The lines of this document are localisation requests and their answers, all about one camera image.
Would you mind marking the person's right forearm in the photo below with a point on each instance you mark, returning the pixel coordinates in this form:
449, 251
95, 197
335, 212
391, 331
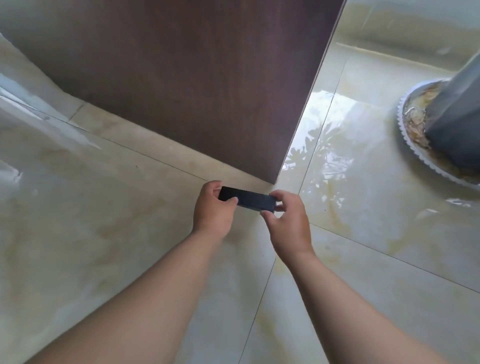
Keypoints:
348, 311

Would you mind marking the white scalloped pot saucer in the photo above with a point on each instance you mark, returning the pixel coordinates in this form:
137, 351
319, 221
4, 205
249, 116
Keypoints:
420, 123

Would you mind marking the black rectangular block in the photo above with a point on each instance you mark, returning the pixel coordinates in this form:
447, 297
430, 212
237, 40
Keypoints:
247, 199

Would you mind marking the person's right hand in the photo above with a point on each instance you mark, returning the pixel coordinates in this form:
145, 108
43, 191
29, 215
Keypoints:
288, 223

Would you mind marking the grey plant pot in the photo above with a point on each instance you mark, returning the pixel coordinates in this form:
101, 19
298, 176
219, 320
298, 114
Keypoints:
455, 112

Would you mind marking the person's left hand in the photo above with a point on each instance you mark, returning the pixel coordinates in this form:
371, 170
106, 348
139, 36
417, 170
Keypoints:
212, 213

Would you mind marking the person's right thumb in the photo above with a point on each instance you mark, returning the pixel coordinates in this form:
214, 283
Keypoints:
270, 214

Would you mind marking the person's left thumb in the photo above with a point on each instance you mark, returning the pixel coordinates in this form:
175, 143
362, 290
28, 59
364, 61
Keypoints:
228, 202

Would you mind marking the person's left forearm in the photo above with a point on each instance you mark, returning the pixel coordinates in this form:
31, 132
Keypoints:
127, 300

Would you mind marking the dark brown wooden door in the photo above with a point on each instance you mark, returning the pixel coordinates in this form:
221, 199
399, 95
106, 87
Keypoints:
187, 75

